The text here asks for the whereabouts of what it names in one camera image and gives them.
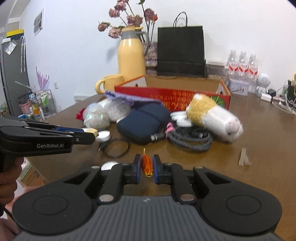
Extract white tin box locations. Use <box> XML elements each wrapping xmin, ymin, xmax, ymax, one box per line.
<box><xmin>228</xmin><ymin>78</ymin><xmax>249</xmax><ymax>96</ymax></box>

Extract purple towel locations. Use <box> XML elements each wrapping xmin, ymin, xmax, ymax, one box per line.
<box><xmin>104</xmin><ymin>90</ymin><xmax>164</xmax><ymax>106</ymax></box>

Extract red cardboard box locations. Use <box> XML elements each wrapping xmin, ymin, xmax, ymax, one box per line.
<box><xmin>114</xmin><ymin>75</ymin><xmax>231</xmax><ymax>111</ymax></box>

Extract left water bottle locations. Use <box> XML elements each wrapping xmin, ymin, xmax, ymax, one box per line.
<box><xmin>226</xmin><ymin>50</ymin><xmax>238</xmax><ymax>85</ymax></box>

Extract wire storage cart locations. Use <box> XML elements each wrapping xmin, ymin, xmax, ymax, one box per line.
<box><xmin>18</xmin><ymin>89</ymin><xmax>57</xmax><ymax>121</ymax></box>

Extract red fabric flower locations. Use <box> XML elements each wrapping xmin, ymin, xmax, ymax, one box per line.
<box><xmin>75</xmin><ymin>108</ymin><xmax>86</xmax><ymax>121</ymax></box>

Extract black braided cable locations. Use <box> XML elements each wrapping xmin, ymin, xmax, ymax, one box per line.
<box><xmin>150</xmin><ymin>126</ymin><xmax>213</xmax><ymax>153</ymax></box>

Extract navy blue pouch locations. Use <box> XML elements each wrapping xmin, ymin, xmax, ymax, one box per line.
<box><xmin>117</xmin><ymin>102</ymin><xmax>170</xmax><ymax>145</ymax></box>

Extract white round case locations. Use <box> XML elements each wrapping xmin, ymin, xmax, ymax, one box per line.
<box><xmin>95</xmin><ymin>130</ymin><xmax>111</xmax><ymax>143</ymax></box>

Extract person's left hand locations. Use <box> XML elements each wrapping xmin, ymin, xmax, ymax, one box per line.
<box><xmin>0</xmin><ymin>157</ymin><xmax>23</xmax><ymax>206</ymax></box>

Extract yellow thermos jug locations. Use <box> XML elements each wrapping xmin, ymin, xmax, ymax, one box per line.
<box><xmin>117</xmin><ymin>26</ymin><xmax>150</xmax><ymax>81</ymax></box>

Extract water bottle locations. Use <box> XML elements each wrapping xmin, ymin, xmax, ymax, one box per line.
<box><xmin>226</xmin><ymin>50</ymin><xmax>238</xmax><ymax>85</ymax></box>
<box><xmin>238</xmin><ymin>51</ymin><xmax>248</xmax><ymax>80</ymax></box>
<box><xmin>247</xmin><ymin>54</ymin><xmax>258</xmax><ymax>93</ymax></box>

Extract dried rose bouquet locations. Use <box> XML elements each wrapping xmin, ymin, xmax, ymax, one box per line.
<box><xmin>97</xmin><ymin>0</ymin><xmax>158</xmax><ymax>43</ymax></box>

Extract white robot figurine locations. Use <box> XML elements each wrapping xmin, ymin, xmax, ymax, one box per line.
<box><xmin>255</xmin><ymin>73</ymin><xmax>270</xmax><ymax>96</ymax></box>

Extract white charger adapter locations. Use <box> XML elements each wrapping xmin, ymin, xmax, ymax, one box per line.
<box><xmin>260</xmin><ymin>93</ymin><xmax>272</xmax><ymax>102</ymax></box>

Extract middle water bottle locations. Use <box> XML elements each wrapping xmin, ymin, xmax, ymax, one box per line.
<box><xmin>238</xmin><ymin>51</ymin><xmax>248</xmax><ymax>80</ymax></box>

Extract thin black cable loop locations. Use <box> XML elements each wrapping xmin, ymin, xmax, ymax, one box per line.
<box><xmin>98</xmin><ymin>138</ymin><xmax>131</xmax><ymax>159</ymax></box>

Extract iridescent plastic bag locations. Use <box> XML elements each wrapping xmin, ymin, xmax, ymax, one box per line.
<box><xmin>83</xmin><ymin>98</ymin><xmax>131</xmax><ymax>131</ymax></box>

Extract white round lid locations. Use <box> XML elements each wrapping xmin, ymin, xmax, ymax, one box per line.
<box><xmin>171</xmin><ymin>111</ymin><xmax>194</xmax><ymax>128</ymax></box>

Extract black paper bag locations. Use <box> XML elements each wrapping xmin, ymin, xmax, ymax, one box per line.
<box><xmin>157</xmin><ymin>11</ymin><xmax>205</xmax><ymax>77</ymax></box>

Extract pink patterned vase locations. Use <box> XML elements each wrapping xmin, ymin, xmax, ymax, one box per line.
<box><xmin>145</xmin><ymin>42</ymin><xmax>158</xmax><ymax>76</ymax></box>

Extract small wooden pieces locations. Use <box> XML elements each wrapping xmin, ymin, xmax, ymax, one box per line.
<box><xmin>238</xmin><ymin>148</ymin><xmax>251</xmax><ymax>167</ymax></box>

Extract clear seed container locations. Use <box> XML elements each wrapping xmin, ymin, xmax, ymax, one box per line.
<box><xmin>205</xmin><ymin>59</ymin><xmax>228</xmax><ymax>84</ymax></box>

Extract yellow white plush toy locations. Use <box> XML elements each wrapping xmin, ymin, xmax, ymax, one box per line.
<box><xmin>186</xmin><ymin>93</ymin><xmax>243</xmax><ymax>143</ymax></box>

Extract grey refrigerator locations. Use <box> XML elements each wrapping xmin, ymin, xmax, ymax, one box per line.
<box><xmin>1</xmin><ymin>30</ymin><xmax>30</xmax><ymax>116</ymax></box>

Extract yellow ceramic mug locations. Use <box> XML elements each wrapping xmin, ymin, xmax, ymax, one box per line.
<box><xmin>95</xmin><ymin>74</ymin><xmax>125</xmax><ymax>94</ymax></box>

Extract right water bottle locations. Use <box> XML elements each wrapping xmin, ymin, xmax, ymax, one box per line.
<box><xmin>247</xmin><ymin>54</ymin><xmax>258</xmax><ymax>93</ymax></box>

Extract white round compact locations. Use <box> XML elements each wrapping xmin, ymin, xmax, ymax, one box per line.
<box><xmin>101</xmin><ymin>161</ymin><xmax>118</xmax><ymax>171</ymax></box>

